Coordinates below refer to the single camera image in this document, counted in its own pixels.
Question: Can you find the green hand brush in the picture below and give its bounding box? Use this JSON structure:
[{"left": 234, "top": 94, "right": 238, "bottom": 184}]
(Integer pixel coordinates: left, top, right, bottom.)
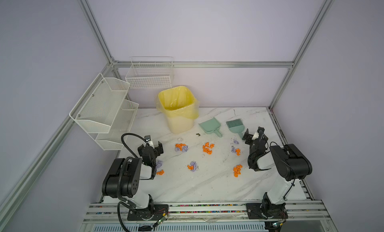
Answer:
[{"left": 226, "top": 119, "right": 245, "bottom": 139}]

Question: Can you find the green plastic dustpan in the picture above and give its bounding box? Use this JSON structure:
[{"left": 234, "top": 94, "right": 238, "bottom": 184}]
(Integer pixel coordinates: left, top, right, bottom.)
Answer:
[{"left": 199, "top": 117, "right": 223, "bottom": 138}]

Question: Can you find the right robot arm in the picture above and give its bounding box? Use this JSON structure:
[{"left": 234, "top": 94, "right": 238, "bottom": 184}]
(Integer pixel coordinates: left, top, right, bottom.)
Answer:
[{"left": 242, "top": 127, "right": 313, "bottom": 219}]

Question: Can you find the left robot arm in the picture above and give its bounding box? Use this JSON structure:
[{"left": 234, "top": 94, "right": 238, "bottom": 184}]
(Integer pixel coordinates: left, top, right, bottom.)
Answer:
[{"left": 102, "top": 141, "right": 164, "bottom": 211}]

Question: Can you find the purple orange scraps right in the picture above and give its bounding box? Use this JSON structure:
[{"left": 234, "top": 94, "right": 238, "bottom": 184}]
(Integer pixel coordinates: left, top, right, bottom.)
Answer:
[{"left": 231, "top": 146, "right": 242, "bottom": 156}]

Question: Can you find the orange purple scraps left-centre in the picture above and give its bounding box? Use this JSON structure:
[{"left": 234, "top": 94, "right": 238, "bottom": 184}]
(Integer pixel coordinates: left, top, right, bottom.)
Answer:
[{"left": 175, "top": 144, "right": 189, "bottom": 152}]

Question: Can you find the orange scraps lower right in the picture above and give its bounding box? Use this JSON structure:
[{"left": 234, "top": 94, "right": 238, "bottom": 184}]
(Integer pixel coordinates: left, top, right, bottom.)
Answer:
[{"left": 233, "top": 165, "right": 243, "bottom": 178}]

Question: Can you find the purple orange scraps lower centre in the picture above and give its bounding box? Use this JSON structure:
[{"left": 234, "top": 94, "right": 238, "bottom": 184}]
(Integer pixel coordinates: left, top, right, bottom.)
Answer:
[{"left": 187, "top": 161, "right": 199, "bottom": 172}]

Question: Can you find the orange scraps centre pile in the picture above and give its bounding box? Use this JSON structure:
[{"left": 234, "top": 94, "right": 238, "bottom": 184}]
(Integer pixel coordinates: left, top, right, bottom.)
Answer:
[{"left": 202, "top": 142, "right": 215, "bottom": 155}]

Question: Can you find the orange scrap far left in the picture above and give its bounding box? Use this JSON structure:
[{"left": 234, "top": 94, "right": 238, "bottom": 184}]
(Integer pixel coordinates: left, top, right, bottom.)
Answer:
[{"left": 157, "top": 170, "right": 165, "bottom": 176}]

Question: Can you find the lower white mesh shelf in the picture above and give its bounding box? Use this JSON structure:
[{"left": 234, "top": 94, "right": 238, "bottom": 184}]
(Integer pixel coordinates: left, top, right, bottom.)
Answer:
[{"left": 96, "top": 100, "right": 139, "bottom": 151}]

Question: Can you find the white mesh shelf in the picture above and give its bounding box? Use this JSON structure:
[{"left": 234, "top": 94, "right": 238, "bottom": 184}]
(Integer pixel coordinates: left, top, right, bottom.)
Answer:
[
  {"left": 96, "top": 100, "right": 139, "bottom": 151},
  {"left": 69, "top": 74, "right": 130, "bottom": 134}
]

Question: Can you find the yellow lined trash bin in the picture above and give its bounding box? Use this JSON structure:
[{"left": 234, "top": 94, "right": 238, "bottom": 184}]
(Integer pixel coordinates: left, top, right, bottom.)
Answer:
[{"left": 155, "top": 86, "right": 200, "bottom": 134}]

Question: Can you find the upper white mesh shelf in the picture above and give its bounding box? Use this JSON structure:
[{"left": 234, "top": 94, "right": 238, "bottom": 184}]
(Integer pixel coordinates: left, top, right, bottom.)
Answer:
[{"left": 69, "top": 74, "right": 130, "bottom": 134}]

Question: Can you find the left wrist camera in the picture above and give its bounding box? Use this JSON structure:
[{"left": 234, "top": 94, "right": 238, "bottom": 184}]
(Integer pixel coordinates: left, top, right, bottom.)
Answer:
[{"left": 144, "top": 136, "right": 154, "bottom": 147}]

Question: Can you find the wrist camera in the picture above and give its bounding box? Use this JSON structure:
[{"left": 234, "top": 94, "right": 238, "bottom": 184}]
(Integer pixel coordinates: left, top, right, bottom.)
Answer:
[
  {"left": 144, "top": 136, "right": 154, "bottom": 147},
  {"left": 252, "top": 133, "right": 259, "bottom": 141}
]

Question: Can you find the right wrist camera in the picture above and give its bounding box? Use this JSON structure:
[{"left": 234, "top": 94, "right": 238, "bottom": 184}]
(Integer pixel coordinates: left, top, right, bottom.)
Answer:
[{"left": 252, "top": 133, "right": 259, "bottom": 141}]

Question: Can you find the white wire basket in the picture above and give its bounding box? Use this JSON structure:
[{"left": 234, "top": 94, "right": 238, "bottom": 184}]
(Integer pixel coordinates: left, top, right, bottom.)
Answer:
[{"left": 125, "top": 57, "right": 174, "bottom": 89}]

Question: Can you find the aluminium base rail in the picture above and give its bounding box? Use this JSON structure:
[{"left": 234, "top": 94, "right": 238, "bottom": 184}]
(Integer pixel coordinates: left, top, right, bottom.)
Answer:
[{"left": 80, "top": 200, "right": 337, "bottom": 232}]

